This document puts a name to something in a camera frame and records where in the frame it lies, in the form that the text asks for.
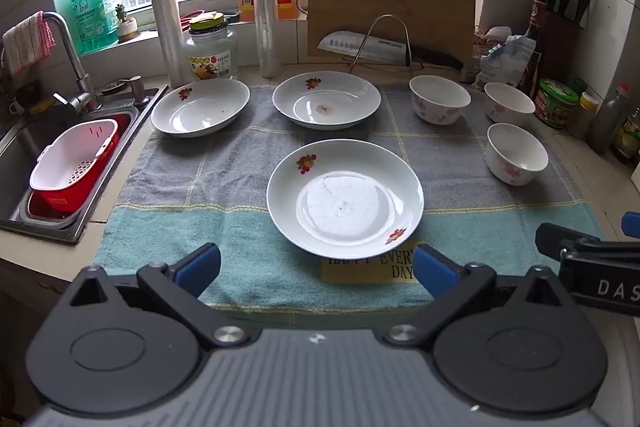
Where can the steel faucet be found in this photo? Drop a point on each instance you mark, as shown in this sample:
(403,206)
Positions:
(75,67)

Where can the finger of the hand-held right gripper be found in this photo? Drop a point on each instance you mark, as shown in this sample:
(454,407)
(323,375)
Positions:
(632,226)
(555,237)

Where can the orange white food bag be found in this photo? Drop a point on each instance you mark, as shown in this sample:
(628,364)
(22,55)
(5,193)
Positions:
(492,34)

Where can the metal sink strainer plug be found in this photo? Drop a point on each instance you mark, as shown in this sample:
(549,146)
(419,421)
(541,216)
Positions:
(115,87)

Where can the green round seasoning can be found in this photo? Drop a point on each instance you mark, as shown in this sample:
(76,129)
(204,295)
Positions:
(555,104)

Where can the green dish soap bottle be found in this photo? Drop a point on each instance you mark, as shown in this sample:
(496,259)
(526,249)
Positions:
(92,17)

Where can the dark red knife block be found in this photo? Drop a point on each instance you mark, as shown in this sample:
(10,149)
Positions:
(562,42)

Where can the pink dish rag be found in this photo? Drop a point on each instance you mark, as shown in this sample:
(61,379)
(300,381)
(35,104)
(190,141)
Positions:
(25,42)

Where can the small potted plant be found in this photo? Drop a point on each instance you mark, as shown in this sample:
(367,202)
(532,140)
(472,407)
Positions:
(127,29)

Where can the white floral bowl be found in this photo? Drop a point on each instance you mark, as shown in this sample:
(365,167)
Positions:
(507,104)
(515,154)
(440,94)

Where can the red dish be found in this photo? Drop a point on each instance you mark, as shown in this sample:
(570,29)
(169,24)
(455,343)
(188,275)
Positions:
(191,18)

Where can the white printed plastic bag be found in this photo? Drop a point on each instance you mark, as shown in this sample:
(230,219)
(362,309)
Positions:
(510,57)

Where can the yellow-lid spice jar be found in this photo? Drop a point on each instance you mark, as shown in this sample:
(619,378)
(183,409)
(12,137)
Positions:
(582,117)

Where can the white floral plate brown stain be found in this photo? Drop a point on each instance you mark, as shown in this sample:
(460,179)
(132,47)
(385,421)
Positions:
(345,97)

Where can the dark soy sauce bottle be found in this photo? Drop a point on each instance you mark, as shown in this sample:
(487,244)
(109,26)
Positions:
(536,27)

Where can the metal sink soap dispenser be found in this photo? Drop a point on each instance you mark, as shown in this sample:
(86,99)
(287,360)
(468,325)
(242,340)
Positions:
(138,89)

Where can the steel sink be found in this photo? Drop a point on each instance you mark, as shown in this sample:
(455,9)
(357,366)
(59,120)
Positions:
(15,177)

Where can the white colander basket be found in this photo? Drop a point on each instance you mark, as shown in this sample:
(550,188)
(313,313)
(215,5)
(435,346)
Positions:
(65,167)

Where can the glass jar green lid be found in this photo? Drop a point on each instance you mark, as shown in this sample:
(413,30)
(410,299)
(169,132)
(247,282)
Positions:
(210,57)

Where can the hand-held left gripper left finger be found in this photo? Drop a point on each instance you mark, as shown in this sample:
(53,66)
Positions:
(200,264)

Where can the red plastic basin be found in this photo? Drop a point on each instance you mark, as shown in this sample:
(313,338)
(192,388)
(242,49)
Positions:
(60,204)

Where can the dark bottle yellow label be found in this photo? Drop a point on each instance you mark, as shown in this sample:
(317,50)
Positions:
(627,139)

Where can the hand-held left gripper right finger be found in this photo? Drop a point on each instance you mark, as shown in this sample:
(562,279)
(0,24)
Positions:
(435,269)

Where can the grey bottle red cap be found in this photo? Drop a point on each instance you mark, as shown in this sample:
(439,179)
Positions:
(607,122)

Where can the tall plastic wrap roll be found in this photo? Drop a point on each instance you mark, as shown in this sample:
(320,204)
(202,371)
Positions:
(265,7)

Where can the grey teal checkered towel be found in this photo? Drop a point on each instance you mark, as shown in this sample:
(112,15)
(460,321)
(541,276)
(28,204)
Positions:
(225,167)

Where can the short plastic wrap roll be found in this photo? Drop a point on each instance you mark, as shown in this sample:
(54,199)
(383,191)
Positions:
(170,37)

